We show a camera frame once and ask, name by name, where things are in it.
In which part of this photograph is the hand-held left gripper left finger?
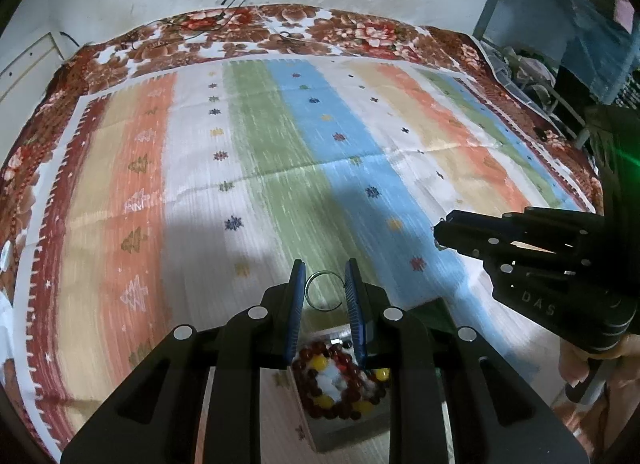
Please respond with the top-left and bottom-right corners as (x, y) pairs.
(60, 259), (307, 464)

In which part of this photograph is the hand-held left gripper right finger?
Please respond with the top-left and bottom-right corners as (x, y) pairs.
(344, 259), (589, 464)

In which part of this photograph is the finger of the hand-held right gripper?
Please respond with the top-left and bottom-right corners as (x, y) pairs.
(444, 208), (607, 251)
(432, 224), (581, 277)

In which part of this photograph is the clear glass ring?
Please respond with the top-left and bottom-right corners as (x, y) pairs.
(305, 270), (348, 314)

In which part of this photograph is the yellow and brown bead bracelet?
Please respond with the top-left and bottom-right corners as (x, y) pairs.
(305, 341), (392, 420)

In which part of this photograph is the red bead bracelet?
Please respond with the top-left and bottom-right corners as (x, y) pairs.
(291, 341), (386, 421)

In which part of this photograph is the mirrored jewelry box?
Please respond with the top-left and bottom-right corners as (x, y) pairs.
(295, 296), (458, 455)

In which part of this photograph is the person's right hand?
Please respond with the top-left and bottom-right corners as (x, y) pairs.
(557, 329), (640, 460)

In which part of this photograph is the pile of clothes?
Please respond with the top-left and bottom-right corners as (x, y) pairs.
(492, 45), (587, 121)

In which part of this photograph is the pink cloth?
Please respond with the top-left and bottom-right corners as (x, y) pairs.
(612, 0), (640, 29)

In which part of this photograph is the red floral blanket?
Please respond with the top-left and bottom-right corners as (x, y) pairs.
(0, 3), (608, 464)

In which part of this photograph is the white door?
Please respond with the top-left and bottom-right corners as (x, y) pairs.
(0, 31), (65, 106)

